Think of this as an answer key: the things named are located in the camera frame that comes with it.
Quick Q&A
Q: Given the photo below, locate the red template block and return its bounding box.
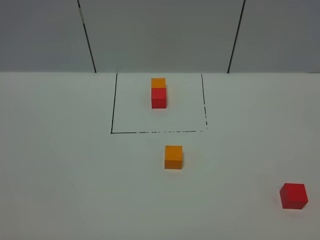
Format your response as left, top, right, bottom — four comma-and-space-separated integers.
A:
151, 88, 167, 109

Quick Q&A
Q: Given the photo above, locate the orange template block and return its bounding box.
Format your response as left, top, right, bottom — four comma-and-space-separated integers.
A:
151, 78, 166, 89

